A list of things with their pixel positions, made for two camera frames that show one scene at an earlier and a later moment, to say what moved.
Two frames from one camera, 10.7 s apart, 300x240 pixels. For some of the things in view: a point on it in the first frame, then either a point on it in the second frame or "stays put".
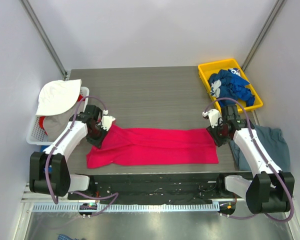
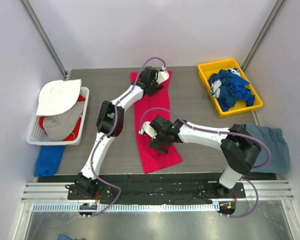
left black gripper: (98, 140) → (154, 88)
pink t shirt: (129, 147) → (146, 108)
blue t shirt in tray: (229, 83) stays put
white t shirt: (56, 96) stays put
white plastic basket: (36, 136) stays put
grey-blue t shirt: (273, 142) stays put
